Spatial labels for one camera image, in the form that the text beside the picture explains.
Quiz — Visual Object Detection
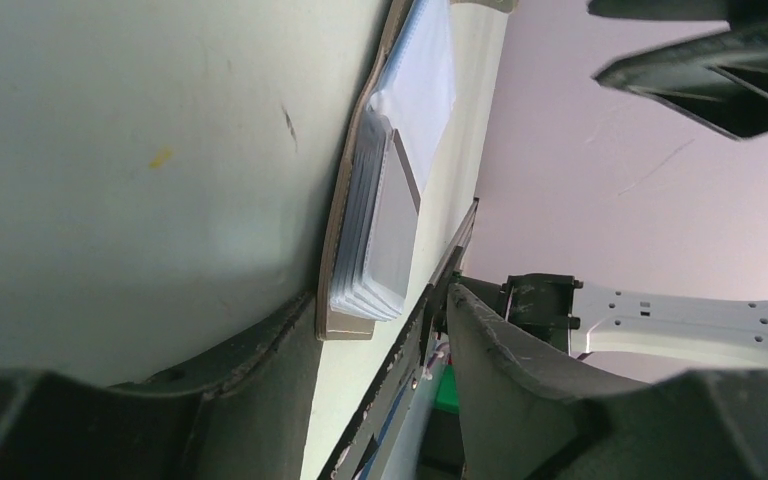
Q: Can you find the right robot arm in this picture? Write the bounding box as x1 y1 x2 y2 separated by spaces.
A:
466 1 768 368

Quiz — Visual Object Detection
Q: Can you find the aluminium frame rail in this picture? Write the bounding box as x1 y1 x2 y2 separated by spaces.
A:
428 197 480 284

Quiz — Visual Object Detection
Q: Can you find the grey card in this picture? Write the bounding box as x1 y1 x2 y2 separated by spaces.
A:
361 129 421 307

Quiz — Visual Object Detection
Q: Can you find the beige leather card holder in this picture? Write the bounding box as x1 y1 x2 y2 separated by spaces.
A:
314 0 518 343

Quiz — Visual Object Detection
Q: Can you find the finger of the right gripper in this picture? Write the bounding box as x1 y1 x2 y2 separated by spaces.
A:
587 0 768 22
593 17 768 140

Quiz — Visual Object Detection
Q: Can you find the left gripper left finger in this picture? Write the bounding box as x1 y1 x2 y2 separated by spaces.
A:
0 293 321 479

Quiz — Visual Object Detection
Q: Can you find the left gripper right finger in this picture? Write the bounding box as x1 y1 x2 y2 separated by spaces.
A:
447 285 768 479

